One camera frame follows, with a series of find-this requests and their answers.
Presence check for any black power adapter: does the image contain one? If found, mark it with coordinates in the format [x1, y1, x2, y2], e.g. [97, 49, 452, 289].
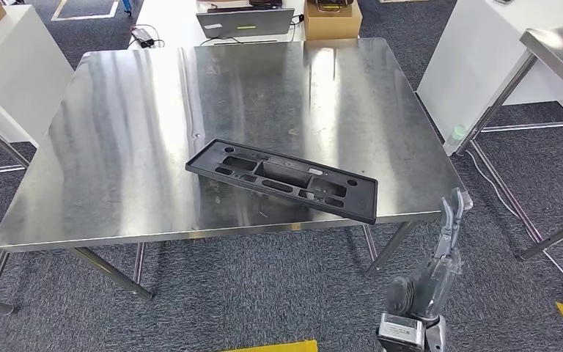
[130, 26, 156, 48]

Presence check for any small pale green object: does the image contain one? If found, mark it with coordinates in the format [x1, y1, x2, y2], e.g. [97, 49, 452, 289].
[449, 125, 468, 147]

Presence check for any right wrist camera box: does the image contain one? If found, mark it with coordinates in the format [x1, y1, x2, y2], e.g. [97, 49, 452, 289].
[376, 313, 427, 352]

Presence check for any yellow floor tape rectangle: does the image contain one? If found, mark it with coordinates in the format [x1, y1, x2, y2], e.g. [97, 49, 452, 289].
[223, 340, 319, 352]

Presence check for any white floor cable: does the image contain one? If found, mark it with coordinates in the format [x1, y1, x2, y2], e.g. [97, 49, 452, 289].
[465, 149, 563, 285]

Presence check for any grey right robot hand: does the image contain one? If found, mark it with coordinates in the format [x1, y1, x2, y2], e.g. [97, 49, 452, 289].
[410, 188, 466, 319]

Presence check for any stainless steel workbench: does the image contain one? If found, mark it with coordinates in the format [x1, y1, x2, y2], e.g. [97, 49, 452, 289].
[0, 37, 474, 301]

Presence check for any long black plastic part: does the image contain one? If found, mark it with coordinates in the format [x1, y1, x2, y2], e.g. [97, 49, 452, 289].
[185, 138, 378, 225]

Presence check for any steel table frame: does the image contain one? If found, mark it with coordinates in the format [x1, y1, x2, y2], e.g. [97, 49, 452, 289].
[0, 109, 32, 315]

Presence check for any white partition panel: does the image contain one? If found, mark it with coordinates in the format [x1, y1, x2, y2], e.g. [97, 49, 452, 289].
[416, 0, 563, 156]
[0, 4, 75, 147]

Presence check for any dark flat case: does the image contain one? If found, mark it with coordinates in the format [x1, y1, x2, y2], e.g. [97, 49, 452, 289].
[207, 0, 284, 14]

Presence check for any grey laptop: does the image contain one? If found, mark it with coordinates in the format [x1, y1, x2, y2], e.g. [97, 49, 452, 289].
[196, 7, 296, 40]

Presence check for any dark handled object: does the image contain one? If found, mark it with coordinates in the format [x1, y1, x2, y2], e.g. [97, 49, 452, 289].
[314, 0, 356, 13]

